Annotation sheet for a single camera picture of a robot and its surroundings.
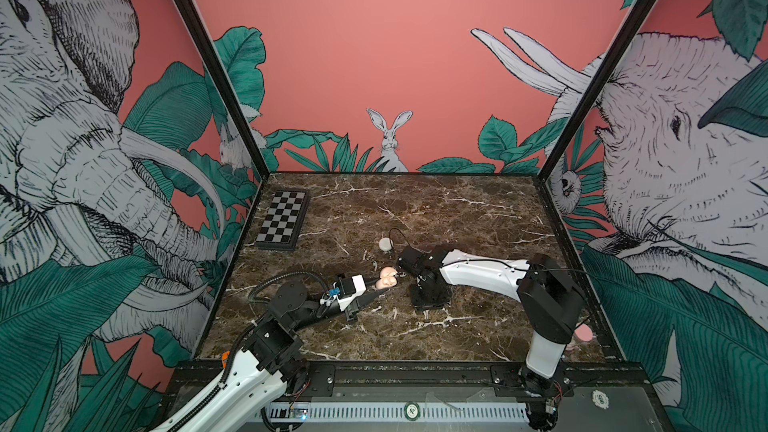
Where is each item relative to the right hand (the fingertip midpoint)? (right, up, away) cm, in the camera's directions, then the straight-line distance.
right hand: (417, 307), depth 84 cm
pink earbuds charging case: (-8, +14, -21) cm, 27 cm away
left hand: (-9, +13, -21) cm, 26 cm away
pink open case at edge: (+41, -2, -11) cm, 42 cm away
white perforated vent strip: (-15, -20, -14) cm, 29 cm away
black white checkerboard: (-45, +24, +17) cm, 54 cm away
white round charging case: (-9, +16, +17) cm, 25 cm away
